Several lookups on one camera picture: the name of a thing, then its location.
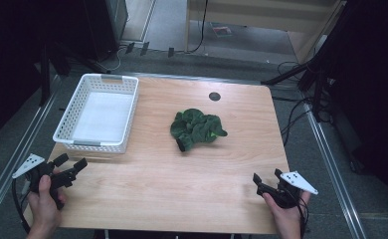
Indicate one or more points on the black tripod stand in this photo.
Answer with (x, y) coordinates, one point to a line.
(316, 96)

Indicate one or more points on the light wooden furniture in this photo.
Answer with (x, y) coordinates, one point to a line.
(265, 13)

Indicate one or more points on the white plastic basket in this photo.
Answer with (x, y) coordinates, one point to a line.
(102, 116)

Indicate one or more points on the black floor bracket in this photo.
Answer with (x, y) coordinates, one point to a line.
(144, 48)
(130, 47)
(170, 52)

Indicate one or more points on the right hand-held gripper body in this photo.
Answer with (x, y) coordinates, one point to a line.
(286, 195)

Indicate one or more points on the black stand post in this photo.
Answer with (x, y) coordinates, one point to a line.
(45, 83)

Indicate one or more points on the metal floor rail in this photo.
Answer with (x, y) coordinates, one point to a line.
(3, 185)
(198, 78)
(331, 166)

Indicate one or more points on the person's right hand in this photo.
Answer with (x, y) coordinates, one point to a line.
(290, 217)

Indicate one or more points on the black curtain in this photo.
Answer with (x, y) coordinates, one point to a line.
(374, 83)
(9, 66)

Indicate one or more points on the dark round table grommet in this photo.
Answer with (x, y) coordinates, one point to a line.
(214, 96)

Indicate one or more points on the dark green cloth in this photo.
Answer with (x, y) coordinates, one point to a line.
(195, 127)

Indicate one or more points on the black cabinet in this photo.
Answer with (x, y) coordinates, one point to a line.
(105, 26)

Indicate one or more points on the person's left hand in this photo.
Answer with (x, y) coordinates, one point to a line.
(44, 205)

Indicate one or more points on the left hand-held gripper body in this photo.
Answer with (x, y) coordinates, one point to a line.
(62, 179)

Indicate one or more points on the reddish paper sheet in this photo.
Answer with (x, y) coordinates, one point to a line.
(222, 31)

